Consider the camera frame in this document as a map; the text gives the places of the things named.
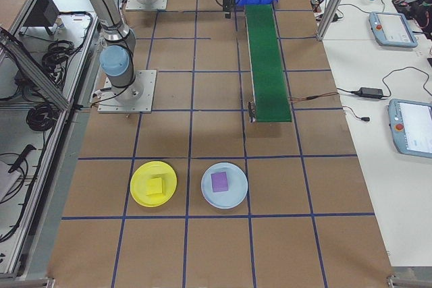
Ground purple foam block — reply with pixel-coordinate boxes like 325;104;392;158
210;171;230;194

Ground yellow foam block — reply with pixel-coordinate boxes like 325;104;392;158
145;176;167;197

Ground light blue round plate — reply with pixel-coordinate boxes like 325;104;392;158
200;162;249;210

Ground yellow round plate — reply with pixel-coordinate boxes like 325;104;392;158
130;161;178;207

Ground green conveyor belt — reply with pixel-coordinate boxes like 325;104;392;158
243;3;293;124

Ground black power adapter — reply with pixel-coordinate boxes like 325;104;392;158
350;87;385;99

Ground blue grey teach pendant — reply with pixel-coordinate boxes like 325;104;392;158
369;11;419;49
387;98;432;159

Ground black connector lead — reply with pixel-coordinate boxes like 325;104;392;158
342;105;371;123

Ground black box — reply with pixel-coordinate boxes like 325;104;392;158
22;0;61;36

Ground white side table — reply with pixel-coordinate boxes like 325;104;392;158
298;0;432;268

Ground aluminium profile post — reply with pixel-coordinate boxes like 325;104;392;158
315;0;358;42

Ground red wire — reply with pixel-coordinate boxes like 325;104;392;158
288;92;340;103

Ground black cable coil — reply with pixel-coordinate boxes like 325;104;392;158
26;102;61;133
42;40;85;73

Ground metal bar frame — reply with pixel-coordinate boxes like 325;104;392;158
0;0;101;281

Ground black cable with plug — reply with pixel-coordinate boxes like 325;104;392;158
0;144;38;241

